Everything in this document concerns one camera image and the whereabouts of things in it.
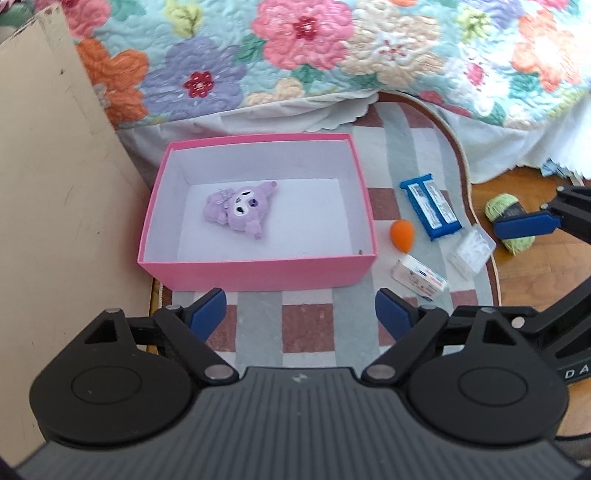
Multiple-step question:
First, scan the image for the small white carton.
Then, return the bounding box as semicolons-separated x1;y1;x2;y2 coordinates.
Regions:
392;256;450;298

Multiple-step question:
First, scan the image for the clear plastic floss box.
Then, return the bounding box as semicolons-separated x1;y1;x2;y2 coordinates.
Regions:
448;226;497;280

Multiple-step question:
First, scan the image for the beige wooden board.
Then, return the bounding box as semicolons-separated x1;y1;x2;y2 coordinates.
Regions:
0;4;155;462

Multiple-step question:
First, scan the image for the orange makeup sponge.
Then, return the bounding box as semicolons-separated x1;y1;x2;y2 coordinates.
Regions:
390;220;416;254

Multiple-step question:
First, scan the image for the checkered rug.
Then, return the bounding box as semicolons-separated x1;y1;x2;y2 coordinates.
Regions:
148;92;504;370

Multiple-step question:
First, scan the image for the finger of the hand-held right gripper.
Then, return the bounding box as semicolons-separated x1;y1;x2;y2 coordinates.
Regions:
494;185;591;245
501;284;591;356

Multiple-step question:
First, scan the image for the blue tissue packet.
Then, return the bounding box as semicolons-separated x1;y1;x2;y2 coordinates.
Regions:
399;173;462;242

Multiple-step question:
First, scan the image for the white scalloped bed skirt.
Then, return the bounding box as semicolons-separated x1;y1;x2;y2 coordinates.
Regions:
115;90;591;181

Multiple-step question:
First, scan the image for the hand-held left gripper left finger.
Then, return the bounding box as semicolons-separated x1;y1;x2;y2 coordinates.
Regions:
83;287;241;386

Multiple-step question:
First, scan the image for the green yarn ball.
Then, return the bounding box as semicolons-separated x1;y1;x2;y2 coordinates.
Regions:
485;194;536;254

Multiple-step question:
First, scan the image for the blue patterned fabric piece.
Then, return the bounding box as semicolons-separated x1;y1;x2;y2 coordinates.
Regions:
542;159;591;183

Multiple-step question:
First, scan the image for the pink cardboard box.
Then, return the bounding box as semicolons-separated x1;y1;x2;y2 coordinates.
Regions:
137;132;379;292

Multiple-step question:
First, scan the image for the floral quilted bedspread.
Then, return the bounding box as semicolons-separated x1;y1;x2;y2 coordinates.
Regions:
0;0;591;132

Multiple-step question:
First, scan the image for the purple plush toy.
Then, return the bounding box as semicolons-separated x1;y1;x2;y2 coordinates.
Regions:
203;181;279;241

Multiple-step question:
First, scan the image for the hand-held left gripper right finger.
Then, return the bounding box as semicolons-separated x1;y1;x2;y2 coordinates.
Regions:
362;287;518;384

